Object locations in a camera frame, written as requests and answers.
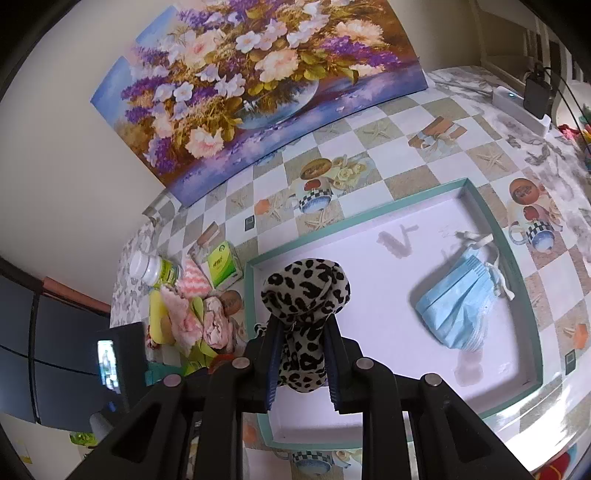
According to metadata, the yellow sponge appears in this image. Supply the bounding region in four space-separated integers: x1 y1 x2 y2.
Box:
149 290 175 345

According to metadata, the lime green cloth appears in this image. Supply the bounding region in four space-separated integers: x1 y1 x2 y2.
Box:
183 297 218 376

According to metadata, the pink fuzzy cloth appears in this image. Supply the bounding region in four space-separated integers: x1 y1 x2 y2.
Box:
158 257 212 347

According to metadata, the pink floral scrunchie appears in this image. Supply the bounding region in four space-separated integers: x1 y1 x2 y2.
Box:
204 296 235 353

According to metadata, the blue face mask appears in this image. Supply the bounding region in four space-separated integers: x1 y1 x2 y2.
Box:
415 231 515 351

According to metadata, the green tissue pack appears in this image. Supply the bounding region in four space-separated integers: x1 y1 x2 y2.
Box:
207 241 243 291

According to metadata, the leopard print scrunchie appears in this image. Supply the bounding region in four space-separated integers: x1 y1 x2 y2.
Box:
262 258 351 393

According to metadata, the red tape roll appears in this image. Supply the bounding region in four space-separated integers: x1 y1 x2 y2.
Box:
208 354 235 374

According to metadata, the white green pill bottle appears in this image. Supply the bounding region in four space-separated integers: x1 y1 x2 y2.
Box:
129 251 181 289

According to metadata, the teal white shallow box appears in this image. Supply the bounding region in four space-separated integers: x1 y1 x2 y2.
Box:
243 177 545 451

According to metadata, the flower painting canvas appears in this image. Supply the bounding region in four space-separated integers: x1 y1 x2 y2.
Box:
91 0 427 206

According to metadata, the white power strip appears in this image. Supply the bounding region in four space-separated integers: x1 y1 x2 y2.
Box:
492 86 551 138

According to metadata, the black power adapter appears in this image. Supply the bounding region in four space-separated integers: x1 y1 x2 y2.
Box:
523 63 552 119

